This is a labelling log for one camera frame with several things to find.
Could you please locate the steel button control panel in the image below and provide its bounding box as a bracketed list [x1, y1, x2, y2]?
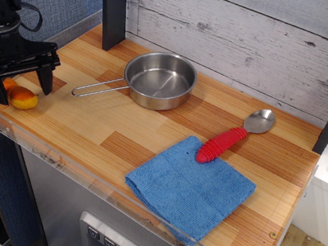
[79, 211, 138, 246]

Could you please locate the clear acrylic front guard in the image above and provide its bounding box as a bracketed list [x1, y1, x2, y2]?
[0, 98, 322, 246]

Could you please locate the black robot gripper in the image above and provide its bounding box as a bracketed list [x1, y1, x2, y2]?
[0, 32, 60, 105]

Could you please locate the blue folded cloth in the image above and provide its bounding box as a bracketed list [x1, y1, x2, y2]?
[125, 136, 256, 246]

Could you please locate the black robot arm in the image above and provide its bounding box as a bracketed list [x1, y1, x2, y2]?
[0, 0, 60, 105]

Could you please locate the small steel saucepan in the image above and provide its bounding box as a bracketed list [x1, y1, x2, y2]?
[72, 52, 198, 111]

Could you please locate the dark left vertical post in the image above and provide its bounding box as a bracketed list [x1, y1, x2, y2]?
[102, 0, 126, 51]

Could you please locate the red handled metal spoon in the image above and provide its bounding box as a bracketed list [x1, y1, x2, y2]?
[195, 109, 275, 163]

